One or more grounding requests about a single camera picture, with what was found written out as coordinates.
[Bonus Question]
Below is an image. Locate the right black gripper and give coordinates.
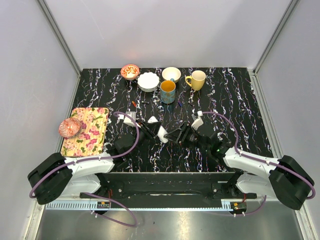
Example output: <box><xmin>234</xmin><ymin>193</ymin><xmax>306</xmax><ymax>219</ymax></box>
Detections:
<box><xmin>163</xmin><ymin>120</ymin><xmax>210</xmax><ymax>152</ymax></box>

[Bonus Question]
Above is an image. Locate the orange floral small bowl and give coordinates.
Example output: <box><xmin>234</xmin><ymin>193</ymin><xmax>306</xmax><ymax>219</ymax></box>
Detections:
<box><xmin>120</xmin><ymin>64</ymin><xmax>140</xmax><ymax>81</ymax></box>

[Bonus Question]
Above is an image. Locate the red patterned bowl on tray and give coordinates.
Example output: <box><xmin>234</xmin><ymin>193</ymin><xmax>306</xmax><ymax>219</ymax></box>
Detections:
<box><xmin>58</xmin><ymin>117</ymin><xmax>82</xmax><ymax>139</ymax></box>

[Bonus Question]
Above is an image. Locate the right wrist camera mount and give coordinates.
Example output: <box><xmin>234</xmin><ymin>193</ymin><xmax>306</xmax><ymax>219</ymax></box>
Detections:
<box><xmin>191</xmin><ymin>110</ymin><xmax>204</xmax><ymax>131</ymax></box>

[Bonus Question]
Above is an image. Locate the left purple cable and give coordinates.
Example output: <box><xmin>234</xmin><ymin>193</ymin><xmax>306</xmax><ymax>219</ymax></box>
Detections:
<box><xmin>29</xmin><ymin>111</ymin><xmax>141</xmax><ymax>227</ymax></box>

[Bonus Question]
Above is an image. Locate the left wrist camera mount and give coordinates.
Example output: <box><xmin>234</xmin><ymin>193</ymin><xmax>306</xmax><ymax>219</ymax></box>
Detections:
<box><xmin>118</xmin><ymin>111</ymin><xmax>136</xmax><ymax>127</ymax></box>

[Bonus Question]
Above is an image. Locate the cream round bowl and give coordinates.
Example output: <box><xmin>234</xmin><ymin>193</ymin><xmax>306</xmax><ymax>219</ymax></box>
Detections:
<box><xmin>161</xmin><ymin>67</ymin><xmax>181</xmax><ymax>83</ymax></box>

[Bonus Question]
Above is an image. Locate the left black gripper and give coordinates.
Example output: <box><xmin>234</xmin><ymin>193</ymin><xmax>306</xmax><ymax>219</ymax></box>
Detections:
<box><xmin>128</xmin><ymin>120</ymin><xmax>162</xmax><ymax>159</ymax></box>

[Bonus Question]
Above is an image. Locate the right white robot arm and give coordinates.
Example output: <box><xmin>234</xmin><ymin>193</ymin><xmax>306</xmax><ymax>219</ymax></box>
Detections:
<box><xmin>163</xmin><ymin>122</ymin><xmax>315</xmax><ymax>210</ymax></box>

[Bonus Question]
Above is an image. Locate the white scalloped bowl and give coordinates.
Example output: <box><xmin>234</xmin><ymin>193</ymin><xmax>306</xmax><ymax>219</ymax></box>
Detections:
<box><xmin>137</xmin><ymin>72</ymin><xmax>160</xmax><ymax>93</ymax></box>

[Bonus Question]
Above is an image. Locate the floral rectangular tray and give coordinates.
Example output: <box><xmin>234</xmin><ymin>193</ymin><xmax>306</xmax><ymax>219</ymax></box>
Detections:
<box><xmin>60</xmin><ymin>107</ymin><xmax>109</xmax><ymax>157</ymax></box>

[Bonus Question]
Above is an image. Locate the blue mug orange inside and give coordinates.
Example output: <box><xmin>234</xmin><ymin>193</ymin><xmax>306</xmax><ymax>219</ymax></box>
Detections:
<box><xmin>160</xmin><ymin>80</ymin><xmax>176</xmax><ymax>104</ymax></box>

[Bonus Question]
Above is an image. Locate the white remote control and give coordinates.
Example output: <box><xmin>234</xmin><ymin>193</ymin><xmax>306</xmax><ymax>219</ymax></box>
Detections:
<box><xmin>147</xmin><ymin>116</ymin><xmax>169</xmax><ymax>144</ymax></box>

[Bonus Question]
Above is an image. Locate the yellow mug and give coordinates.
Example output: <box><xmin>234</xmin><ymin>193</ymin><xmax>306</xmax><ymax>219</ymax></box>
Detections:
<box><xmin>185</xmin><ymin>70</ymin><xmax>206</xmax><ymax>91</ymax></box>

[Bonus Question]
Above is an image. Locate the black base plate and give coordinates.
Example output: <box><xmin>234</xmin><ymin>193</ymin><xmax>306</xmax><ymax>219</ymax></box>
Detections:
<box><xmin>49</xmin><ymin>171</ymin><xmax>276</xmax><ymax>210</ymax></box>

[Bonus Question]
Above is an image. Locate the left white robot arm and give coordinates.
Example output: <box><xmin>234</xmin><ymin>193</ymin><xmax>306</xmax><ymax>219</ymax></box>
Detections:
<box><xmin>27</xmin><ymin>117</ymin><xmax>167</xmax><ymax>205</ymax></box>

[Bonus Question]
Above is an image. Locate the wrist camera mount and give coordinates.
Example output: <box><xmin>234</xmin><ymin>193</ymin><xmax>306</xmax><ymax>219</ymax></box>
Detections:
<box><xmin>191</xmin><ymin>110</ymin><xmax>204</xmax><ymax>131</ymax></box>
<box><xmin>118</xmin><ymin>111</ymin><xmax>136</xmax><ymax>127</ymax></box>

